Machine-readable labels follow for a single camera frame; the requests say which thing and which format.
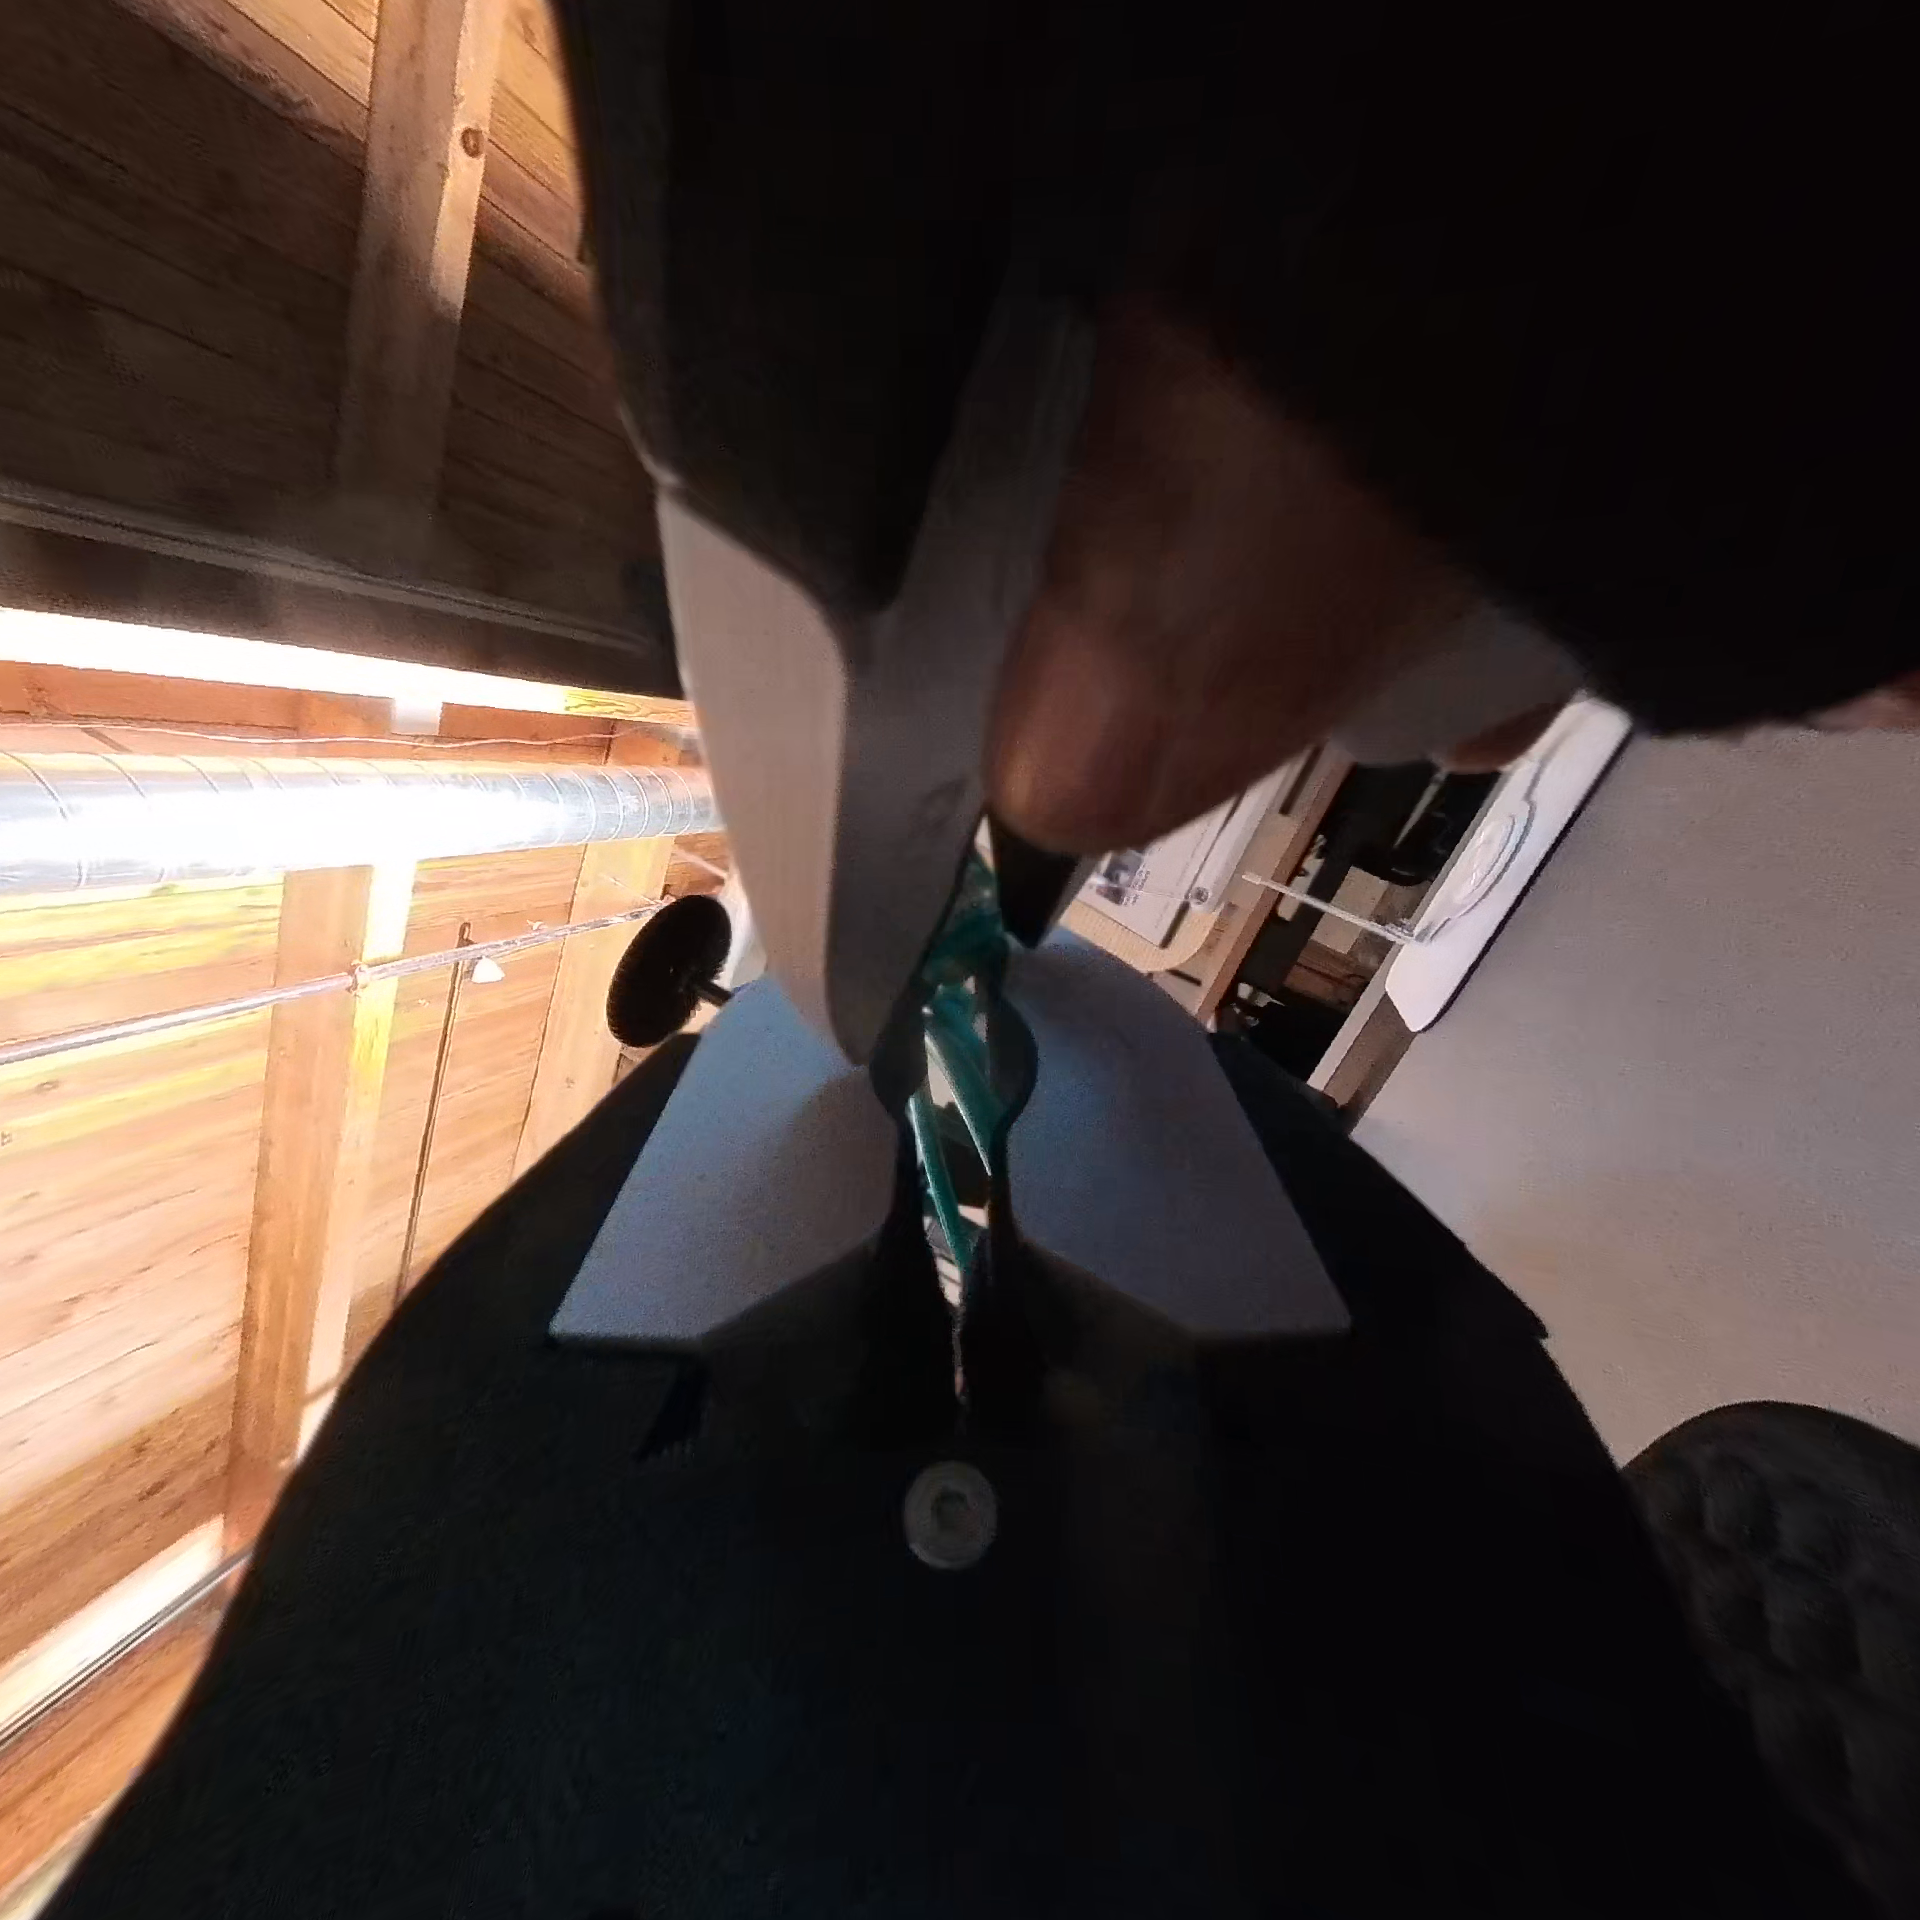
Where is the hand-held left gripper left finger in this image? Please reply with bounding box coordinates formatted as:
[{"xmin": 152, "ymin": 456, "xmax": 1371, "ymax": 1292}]
[{"xmin": 549, "ymin": 975, "xmax": 968, "ymax": 1404}]

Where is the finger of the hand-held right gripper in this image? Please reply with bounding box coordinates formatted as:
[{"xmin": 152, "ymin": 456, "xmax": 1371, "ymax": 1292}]
[
  {"xmin": 982, "ymin": 599, "xmax": 1592, "ymax": 951},
  {"xmin": 655, "ymin": 286, "xmax": 1104, "ymax": 1070}
]

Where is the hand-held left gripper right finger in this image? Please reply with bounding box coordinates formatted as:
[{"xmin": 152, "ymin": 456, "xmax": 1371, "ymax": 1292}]
[{"xmin": 967, "ymin": 929, "xmax": 1352, "ymax": 1413}]

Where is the green cable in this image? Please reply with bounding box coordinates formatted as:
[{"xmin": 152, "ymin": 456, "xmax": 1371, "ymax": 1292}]
[{"xmin": 901, "ymin": 855, "xmax": 1011, "ymax": 1277}]

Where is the person's right hand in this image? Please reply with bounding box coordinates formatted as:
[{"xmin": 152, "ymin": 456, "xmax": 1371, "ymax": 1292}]
[{"xmin": 982, "ymin": 300, "xmax": 1562, "ymax": 856}]

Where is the black round ceiling fixture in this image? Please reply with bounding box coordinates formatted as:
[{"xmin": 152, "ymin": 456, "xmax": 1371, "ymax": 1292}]
[{"xmin": 607, "ymin": 896, "xmax": 736, "ymax": 1046}]

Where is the thin metal conduit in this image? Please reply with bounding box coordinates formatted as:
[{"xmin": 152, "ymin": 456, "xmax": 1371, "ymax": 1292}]
[{"xmin": 0, "ymin": 896, "xmax": 669, "ymax": 1070}]

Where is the framed sign on acrylic stand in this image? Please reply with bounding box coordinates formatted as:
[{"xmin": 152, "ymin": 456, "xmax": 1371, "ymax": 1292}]
[{"xmin": 1095, "ymin": 697, "xmax": 1636, "ymax": 1038}]

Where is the black woven mat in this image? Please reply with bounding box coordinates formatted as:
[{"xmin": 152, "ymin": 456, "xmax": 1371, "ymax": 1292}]
[{"xmin": 1622, "ymin": 1401, "xmax": 1920, "ymax": 1906}]

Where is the metal duct pipe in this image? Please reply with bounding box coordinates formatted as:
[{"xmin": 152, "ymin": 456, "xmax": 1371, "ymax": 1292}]
[{"xmin": 0, "ymin": 748, "xmax": 725, "ymax": 897}]

